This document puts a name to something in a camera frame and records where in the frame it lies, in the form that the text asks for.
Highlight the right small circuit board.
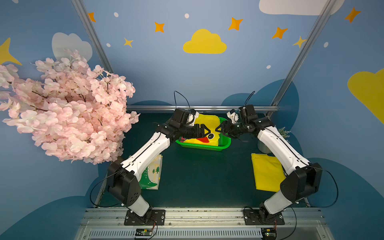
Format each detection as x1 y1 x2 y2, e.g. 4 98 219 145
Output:
261 228 277 240

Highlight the green plastic mesh basket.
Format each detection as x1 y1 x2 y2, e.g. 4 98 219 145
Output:
176 117 232 151

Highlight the back aluminium frame bar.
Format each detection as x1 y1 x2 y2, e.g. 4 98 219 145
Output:
125 104 280 114

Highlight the white green dinosaur raincoat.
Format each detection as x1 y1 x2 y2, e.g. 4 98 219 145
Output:
139 155 163 190

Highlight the left small circuit board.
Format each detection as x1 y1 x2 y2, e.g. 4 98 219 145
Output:
135 229 153 237

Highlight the small potted green plant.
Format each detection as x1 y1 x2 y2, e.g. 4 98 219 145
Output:
258 126 291 154

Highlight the aluminium frame post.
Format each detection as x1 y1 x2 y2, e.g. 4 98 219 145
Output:
266 0 338 118
72 0 114 73

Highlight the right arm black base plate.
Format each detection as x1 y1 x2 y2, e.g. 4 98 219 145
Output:
243 208 285 226

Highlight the aluminium front rail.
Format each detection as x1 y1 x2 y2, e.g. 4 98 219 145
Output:
75 208 334 240

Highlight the plain yellow raincoat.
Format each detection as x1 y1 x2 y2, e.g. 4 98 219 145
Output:
251 153 286 193

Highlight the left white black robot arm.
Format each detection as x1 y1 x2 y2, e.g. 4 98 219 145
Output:
106 108 211 217

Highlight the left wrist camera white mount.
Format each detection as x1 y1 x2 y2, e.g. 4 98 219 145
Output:
187 109 199 125

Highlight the right aluminium frame post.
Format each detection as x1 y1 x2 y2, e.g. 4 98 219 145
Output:
266 0 338 118

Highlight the small circuit board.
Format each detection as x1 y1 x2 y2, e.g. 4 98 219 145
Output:
261 228 277 240
135 229 153 237

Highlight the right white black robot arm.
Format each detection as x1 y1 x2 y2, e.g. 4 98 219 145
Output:
216 105 323 218

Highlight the yellow duck face raincoat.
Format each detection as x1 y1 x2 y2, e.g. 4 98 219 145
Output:
182 114 221 147

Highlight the left aluminium frame post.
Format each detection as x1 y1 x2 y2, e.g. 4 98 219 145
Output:
72 0 114 73

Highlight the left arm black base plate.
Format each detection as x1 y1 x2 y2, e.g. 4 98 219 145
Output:
124 210 166 226

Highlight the pink cherry blossom tree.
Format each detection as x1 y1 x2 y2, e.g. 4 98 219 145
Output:
1 51 139 165

